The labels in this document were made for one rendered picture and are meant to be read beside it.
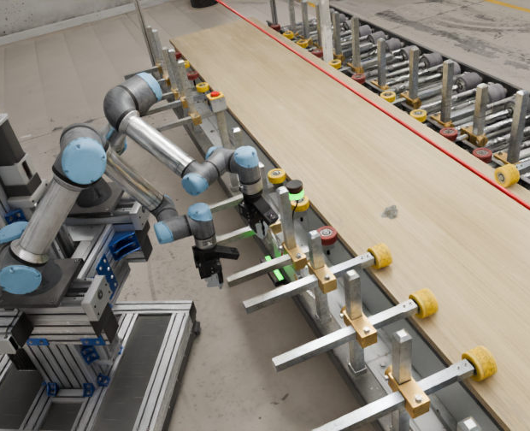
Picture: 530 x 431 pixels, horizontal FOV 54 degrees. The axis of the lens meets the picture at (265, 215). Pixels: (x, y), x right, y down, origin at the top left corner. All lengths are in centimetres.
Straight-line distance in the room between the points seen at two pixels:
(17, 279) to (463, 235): 148
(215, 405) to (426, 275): 130
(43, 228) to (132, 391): 116
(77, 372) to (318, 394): 111
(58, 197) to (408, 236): 119
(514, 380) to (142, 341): 178
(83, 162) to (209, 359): 159
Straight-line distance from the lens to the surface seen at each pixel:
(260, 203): 178
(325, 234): 199
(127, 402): 256
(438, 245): 195
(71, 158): 151
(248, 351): 282
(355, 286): 150
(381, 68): 325
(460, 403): 175
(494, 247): 196
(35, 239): 166
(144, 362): 267
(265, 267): 196
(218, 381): 275
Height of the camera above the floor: 217
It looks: 36 degrees down
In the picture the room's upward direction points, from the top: 11 degrees counter-clockwise
